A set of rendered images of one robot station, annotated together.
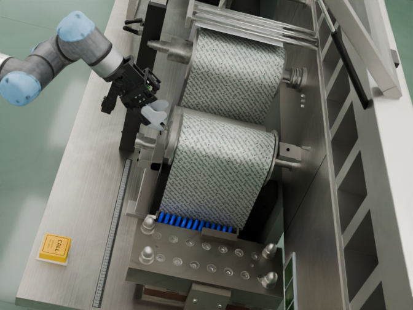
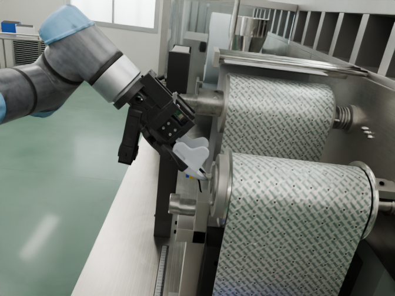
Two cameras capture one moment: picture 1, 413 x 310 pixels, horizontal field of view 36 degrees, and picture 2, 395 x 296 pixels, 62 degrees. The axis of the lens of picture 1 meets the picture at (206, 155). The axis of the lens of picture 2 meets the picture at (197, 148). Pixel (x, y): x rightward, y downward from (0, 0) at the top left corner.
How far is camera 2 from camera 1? 1.02 m
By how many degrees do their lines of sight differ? 20
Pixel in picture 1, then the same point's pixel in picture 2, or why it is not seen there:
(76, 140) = (107, 232)
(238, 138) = (314, 171)
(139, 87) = (166, 108)
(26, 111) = (86, 235)
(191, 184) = (255, 253)
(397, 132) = not seen: outside the picture
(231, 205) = (314, 278)
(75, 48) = (66, 53)
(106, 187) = (140, 280)
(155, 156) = (197, 222)
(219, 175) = (296, 232)
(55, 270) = not seen: outside the picture
